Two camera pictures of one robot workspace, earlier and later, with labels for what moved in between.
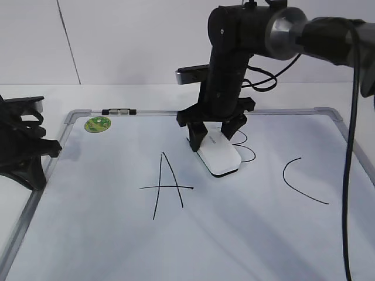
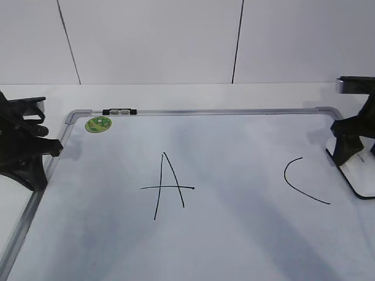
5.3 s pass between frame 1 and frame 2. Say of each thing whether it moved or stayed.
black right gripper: moved
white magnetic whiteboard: stayed
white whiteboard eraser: moved
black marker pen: stayed
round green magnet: stayed
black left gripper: stayed
